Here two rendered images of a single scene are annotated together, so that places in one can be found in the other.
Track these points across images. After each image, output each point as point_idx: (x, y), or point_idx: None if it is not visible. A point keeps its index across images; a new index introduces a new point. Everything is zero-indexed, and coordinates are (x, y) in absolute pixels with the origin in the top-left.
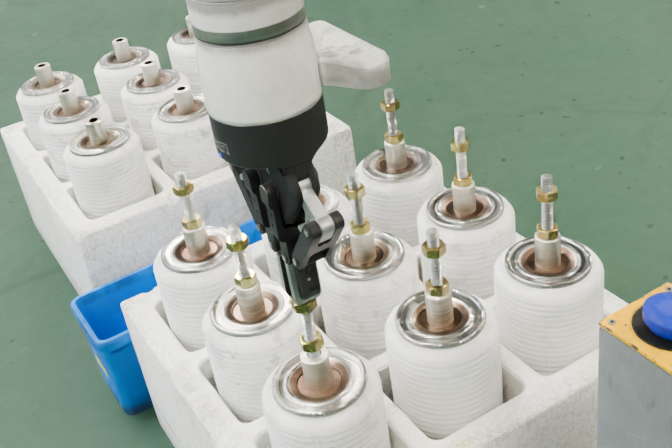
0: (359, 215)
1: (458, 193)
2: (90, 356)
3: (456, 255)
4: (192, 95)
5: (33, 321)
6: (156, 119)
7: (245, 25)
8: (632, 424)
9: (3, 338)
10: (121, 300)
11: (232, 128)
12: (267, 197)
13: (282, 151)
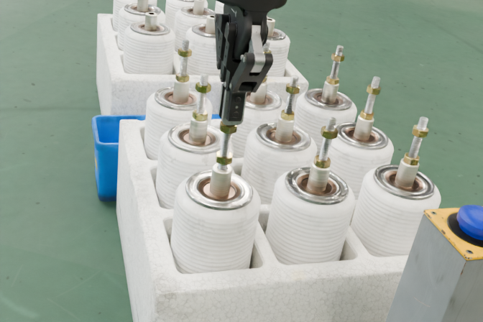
0: (289, 106)
1: (360, 122)
2: (93, 160)
3: (343, 162)
4: None
5: (69, 130)
6: (190, 30)
7: None
8: (421, 292)
9: (47, 132)
10: None
11: None
12: (228, 31)
13: None
